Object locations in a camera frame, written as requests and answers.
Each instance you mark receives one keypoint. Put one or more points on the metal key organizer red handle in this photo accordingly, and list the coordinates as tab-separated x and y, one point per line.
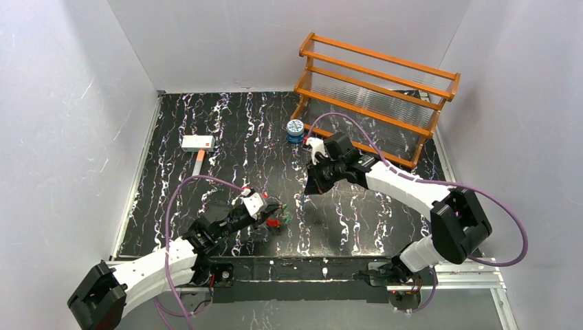
276	214

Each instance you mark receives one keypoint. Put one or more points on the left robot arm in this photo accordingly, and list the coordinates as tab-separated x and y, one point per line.
108	293

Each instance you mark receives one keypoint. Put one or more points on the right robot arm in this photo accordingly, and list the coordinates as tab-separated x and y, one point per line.
458	224

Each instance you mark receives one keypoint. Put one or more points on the blue jar with patterned lid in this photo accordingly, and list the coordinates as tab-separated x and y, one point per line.
295	131

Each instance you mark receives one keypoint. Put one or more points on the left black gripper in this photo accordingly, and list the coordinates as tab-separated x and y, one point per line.
269	208

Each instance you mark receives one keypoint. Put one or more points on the white orange marker pen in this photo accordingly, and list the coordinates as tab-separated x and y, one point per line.
198	162

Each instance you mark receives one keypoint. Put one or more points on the aluminium rail frame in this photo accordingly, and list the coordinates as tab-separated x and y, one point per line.
254	278

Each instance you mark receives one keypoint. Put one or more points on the white box with red logo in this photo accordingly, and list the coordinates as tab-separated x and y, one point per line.
194	143

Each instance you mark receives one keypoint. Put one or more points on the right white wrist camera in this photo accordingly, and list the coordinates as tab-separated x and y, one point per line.
317	149

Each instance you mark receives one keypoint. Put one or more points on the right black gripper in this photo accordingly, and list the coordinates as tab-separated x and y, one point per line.
316	177

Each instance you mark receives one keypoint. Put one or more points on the orange wooden shelf rack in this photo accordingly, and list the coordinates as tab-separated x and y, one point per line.
402	100

